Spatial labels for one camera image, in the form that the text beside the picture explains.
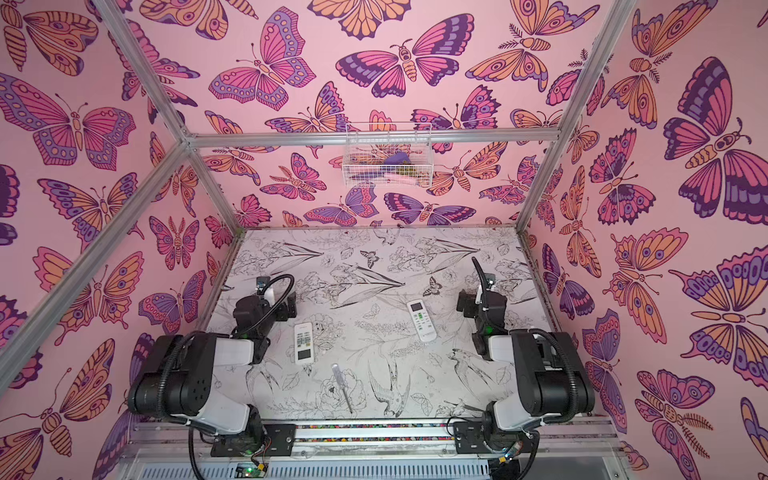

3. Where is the white AC remote control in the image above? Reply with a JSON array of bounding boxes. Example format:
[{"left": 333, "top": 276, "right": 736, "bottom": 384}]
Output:
[{"left": 407, "top": 300, "right": 438, "bottom": 343}]

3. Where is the clear handle screwdriver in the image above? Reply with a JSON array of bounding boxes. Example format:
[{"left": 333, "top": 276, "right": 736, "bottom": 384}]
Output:
[{"left": 331, "top": 363, "right": 355, "bottom": 415}]

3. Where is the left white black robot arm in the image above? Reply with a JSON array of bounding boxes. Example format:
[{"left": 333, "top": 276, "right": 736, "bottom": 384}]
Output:
[{"left": 127, "top": 274, "right": 297, "bottom": 453}]

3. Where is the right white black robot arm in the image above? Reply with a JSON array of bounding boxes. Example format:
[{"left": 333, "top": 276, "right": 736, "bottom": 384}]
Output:
[{"left": 456, "top": 258, "right": 596, "bottom": 451}]

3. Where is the small white remote control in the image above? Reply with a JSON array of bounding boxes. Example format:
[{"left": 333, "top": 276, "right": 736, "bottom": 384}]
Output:
[{"left": 294, "top": 322, "right": 315, "bottom": 365}]

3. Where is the small green circuit board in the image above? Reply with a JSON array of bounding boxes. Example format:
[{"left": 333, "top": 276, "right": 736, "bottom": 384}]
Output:
[{"left": 235, "top": 463, "right": 267, "bottom": 479}]

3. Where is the purple item in basket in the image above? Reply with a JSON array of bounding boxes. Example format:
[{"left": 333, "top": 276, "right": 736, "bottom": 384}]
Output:
[{"left": 381, "top": 151, "right": 411, "bottom": 170}]

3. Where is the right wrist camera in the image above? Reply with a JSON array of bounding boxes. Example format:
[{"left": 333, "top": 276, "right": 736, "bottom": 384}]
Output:
[{"left": 475, "top": 273, "right": 496, "bottom": 305}]

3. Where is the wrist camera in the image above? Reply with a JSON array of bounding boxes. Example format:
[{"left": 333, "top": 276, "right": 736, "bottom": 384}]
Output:
[
  {"left": 256, "top": 276, "right": 279, "bottom": 305},
  {"left": 475, "top": 273, "right": 496, "bottom": 305}
]

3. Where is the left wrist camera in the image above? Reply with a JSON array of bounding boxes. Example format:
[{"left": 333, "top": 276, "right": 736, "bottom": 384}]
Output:
[{"left": 256, "top": 276, "right": 279, "bottom": 305}]

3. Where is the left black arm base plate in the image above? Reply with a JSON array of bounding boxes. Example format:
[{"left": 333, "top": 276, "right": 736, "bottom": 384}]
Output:
[{"left": 210, "top": 423, "right": 297, "bottom": 458}]

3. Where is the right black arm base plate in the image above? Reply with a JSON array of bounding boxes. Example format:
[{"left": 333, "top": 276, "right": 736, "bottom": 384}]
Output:
[{"left": 446, "top": 419, "right": 539, "bottom": 458}]

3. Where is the aluminium front rail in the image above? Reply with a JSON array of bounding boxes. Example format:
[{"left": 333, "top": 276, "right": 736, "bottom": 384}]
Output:
[{"left": 119, "top": 416, "right": 625, "bottom": 480}]

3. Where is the white wire basket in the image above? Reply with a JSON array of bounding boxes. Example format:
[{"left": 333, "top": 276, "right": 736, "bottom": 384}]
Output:
[{"left": 340, "top": 122, "right": 434, "bottom": 189}]

